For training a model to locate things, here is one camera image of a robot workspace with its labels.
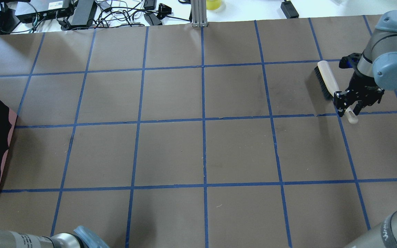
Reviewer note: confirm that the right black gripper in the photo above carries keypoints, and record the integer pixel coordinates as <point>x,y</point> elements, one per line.
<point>363,83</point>

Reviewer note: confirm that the beige hand brush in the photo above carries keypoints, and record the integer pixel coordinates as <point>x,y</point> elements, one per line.
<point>331,91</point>

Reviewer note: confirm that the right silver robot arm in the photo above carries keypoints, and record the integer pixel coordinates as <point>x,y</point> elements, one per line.
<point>375,71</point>

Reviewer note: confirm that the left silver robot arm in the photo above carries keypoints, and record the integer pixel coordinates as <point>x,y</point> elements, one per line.
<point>81,237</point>

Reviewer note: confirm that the black power adapter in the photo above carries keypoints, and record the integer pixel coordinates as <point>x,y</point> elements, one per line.
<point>289,10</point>

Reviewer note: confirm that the aluminium frame post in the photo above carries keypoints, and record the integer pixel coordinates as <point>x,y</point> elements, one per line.
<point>198,11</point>

